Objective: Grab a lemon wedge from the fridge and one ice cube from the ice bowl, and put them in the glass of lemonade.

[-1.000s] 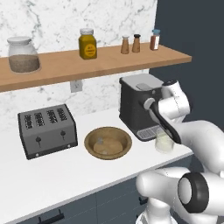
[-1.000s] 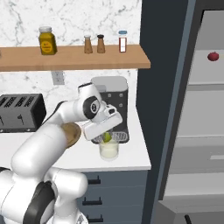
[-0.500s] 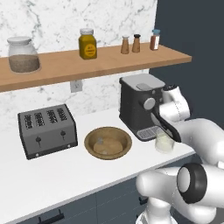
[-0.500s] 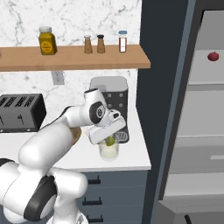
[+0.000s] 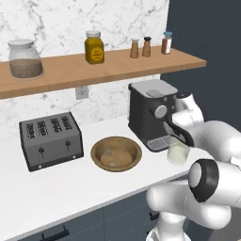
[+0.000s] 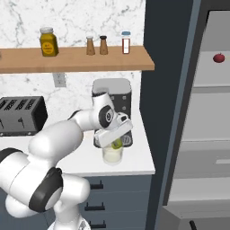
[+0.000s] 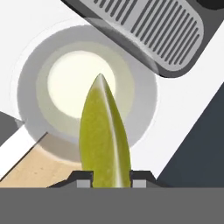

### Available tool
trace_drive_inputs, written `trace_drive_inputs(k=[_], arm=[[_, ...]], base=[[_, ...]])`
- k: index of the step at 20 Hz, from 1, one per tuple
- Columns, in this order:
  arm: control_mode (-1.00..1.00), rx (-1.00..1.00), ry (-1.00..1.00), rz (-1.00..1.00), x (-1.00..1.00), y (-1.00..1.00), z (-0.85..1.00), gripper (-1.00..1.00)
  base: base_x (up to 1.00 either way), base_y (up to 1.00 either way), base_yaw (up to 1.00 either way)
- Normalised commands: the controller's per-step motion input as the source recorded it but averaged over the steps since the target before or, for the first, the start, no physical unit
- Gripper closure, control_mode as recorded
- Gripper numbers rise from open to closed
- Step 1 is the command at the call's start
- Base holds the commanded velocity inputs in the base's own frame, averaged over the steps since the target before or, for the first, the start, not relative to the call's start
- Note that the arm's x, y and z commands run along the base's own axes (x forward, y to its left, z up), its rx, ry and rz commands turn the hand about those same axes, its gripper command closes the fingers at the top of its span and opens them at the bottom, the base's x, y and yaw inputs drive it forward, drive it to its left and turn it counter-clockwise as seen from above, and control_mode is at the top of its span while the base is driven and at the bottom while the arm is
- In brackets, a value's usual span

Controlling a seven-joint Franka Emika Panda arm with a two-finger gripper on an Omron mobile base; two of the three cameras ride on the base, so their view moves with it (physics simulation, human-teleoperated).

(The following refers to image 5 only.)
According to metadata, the wooden bowl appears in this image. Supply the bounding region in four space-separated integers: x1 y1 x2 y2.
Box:
89 136 143 173

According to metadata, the glass of lemonade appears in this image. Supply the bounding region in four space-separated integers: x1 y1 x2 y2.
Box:
167 140 191 166

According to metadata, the dark grey fridge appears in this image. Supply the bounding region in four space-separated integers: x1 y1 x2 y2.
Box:
160 0 241 133

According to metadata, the dark grey coffee machine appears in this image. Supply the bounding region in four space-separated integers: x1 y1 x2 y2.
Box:
127 78 180 153

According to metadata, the grey four-slot toaster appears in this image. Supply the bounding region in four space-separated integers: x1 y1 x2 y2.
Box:
18 111 85 173

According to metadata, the wooden shaker with silver cap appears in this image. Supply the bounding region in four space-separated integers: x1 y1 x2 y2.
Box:
129 38 140 59

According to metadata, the yellow jar with grey lid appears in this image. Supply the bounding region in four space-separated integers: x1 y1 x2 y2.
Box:
84 30 105 66

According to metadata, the wooden shaker with black cap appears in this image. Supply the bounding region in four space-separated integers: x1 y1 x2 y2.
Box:
141 36 153 58

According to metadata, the red spice bottle blue cap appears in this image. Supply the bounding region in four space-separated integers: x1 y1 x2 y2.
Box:
161 30 173 56

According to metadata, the dark grey drawer front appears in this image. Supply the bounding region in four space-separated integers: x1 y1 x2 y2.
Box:
17 206 106 241
103 174 190 241

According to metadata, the glass jar with brown contents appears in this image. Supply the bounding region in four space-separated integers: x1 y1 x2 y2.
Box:
7 39 44 80

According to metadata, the white wall socket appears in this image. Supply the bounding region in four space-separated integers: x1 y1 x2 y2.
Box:
74 86 90 101

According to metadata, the wooden wall shelf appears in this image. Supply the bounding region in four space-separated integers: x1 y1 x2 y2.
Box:
0 45 208 100

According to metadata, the black drawer handle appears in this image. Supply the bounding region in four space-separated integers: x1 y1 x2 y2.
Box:
148 211 160 222
40 224 71 241

